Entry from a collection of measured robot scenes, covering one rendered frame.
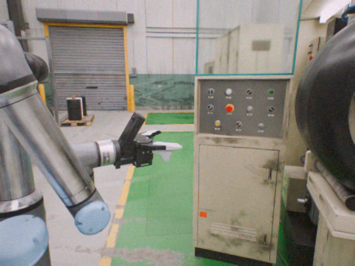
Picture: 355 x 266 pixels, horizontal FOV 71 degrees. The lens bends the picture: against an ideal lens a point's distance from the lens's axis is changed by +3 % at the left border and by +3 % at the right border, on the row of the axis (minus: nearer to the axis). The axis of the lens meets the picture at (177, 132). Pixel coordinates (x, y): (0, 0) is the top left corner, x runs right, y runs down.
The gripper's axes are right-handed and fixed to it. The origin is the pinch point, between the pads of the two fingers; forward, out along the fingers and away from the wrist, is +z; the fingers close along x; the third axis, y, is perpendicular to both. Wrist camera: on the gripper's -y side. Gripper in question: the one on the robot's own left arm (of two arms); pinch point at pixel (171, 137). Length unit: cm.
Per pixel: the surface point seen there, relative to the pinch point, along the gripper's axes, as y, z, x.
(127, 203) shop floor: 126, 33, -135
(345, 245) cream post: 50, 75, 32
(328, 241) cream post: 50, 70, 27
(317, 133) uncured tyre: -8.2, 30.0, 30.5
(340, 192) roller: 11, 41, 36
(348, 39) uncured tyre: -33, 34, 29
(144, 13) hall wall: -133, 351, -847
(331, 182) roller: 12, 47, 31
